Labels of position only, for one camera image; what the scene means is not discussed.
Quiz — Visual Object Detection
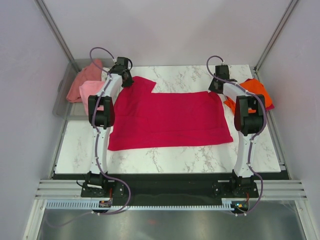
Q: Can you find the white slotted cable duct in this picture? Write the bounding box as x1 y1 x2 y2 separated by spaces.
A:
45 199 235 211

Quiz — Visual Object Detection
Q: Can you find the magenta t shirt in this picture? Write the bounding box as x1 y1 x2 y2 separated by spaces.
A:
265 104 275 111
108 76 233 151

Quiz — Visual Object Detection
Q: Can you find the orange folded t shirt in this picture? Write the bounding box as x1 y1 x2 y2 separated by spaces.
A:
223 78 273 114

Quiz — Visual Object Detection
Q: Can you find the right aluminium frame post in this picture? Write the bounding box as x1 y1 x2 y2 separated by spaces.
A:
252 0 300 75

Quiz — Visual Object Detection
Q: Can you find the left aluminium frame post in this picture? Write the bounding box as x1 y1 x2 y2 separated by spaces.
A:
34 0 80 72

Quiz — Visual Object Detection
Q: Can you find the folded magenta t shirt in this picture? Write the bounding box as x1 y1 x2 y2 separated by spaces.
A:
265 104 275 111

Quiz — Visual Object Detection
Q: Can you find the aluminium frame post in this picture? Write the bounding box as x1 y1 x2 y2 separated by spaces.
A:
252 0 300 75
34 0 80 72

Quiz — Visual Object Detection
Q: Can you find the light pink t shirt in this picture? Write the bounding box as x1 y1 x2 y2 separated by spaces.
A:
79 81 105 115

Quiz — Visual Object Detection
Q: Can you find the white t shirt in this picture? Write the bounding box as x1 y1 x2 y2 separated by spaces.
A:
101 67 110 82

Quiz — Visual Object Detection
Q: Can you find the dusty rose t shirt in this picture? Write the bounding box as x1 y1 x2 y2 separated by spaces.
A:
66 58 103 103

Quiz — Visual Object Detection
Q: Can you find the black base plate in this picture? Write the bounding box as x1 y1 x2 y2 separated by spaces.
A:
53 170 290 206

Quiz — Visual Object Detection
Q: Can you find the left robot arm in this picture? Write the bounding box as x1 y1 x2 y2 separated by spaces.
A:
81 57 134 198

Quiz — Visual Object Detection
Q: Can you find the clear plastic bin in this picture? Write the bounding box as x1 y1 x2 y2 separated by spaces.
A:
52 58 114 120

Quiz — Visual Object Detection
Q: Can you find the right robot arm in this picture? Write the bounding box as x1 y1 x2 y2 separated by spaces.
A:
209 64 267 198

